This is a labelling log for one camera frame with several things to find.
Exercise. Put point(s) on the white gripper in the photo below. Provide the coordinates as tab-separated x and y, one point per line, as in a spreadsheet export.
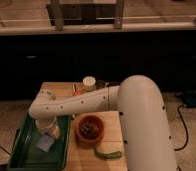
48	126

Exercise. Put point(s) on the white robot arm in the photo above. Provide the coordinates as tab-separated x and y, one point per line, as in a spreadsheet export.
142	115

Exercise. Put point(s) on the green plastic tray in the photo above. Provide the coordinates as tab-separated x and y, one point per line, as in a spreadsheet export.
27	156

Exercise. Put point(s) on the orange bowl with dark contents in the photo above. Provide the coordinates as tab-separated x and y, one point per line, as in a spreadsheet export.
89	129

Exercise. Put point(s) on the green chili pepper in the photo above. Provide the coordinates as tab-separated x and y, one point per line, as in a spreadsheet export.
112	155

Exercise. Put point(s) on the black power adapter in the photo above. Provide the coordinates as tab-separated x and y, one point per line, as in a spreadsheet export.
189	99

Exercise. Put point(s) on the wooden chair frame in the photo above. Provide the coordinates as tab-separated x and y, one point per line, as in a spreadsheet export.
85	14

